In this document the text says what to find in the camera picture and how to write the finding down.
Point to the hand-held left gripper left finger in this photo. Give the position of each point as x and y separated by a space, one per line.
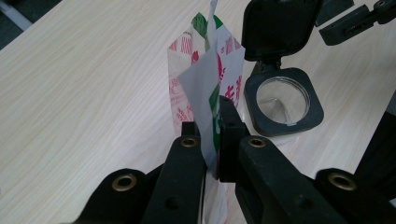
182 183

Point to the pink and white snack bag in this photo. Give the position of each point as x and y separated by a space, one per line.
199 84

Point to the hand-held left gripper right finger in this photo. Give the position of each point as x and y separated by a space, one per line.
264 180

